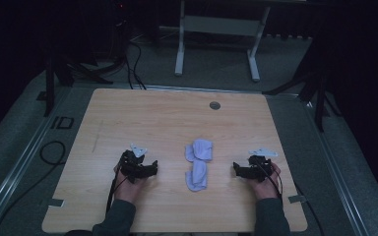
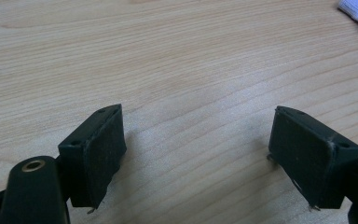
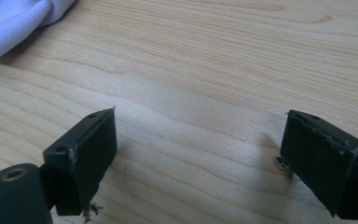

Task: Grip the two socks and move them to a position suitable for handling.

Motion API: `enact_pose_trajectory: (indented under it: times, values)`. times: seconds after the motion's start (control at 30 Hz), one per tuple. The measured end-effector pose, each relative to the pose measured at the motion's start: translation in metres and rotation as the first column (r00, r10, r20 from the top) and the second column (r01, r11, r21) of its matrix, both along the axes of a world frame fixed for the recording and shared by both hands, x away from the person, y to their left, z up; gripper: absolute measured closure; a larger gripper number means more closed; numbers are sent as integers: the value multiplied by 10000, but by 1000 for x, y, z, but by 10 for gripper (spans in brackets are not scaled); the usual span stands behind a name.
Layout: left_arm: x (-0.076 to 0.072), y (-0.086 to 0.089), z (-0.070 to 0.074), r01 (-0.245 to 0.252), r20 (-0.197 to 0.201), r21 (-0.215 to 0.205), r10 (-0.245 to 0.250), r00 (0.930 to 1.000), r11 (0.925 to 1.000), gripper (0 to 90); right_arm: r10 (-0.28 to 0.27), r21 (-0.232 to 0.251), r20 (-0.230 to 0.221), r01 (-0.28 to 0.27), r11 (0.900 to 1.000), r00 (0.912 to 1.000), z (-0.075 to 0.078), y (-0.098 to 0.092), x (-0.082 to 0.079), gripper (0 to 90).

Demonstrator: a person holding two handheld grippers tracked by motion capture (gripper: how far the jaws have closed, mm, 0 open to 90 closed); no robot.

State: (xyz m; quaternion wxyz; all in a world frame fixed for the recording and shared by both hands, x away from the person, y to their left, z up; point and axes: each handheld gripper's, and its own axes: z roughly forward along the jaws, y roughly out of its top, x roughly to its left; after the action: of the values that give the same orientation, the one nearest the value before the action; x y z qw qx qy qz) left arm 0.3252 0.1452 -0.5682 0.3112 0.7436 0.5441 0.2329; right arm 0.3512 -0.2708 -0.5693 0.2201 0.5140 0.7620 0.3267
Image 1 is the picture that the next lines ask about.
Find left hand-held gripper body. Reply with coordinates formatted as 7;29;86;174
119;142;153;185

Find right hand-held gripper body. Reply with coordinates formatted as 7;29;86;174
240;147;280;183

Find pale purple cloth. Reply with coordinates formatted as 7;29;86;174
184;138;215;193

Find person's right hand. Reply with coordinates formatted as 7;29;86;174
246;162;283;202

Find person's left hand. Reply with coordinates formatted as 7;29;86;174
113;163;150;206

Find grey tape piece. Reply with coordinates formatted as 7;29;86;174
287;195;308;205
47;198;65;208

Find black tripod stand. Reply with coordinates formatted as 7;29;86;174
262;38;343;133
42;19;127;118

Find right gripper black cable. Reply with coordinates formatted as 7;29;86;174
255;157;284;201

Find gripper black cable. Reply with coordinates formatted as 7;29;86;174
255;157;284;201
105;156;129;214

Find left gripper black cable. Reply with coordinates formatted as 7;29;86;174
105;156;129;214

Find metal floor rail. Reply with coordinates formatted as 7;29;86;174
303;97;372;236
0;86;74;236

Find black floor cable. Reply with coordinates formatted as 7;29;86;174
0;140;67;228

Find black hanging cables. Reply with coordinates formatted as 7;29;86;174
123;19;148;90

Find white metal desk frame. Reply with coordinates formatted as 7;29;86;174
174;0;272;83

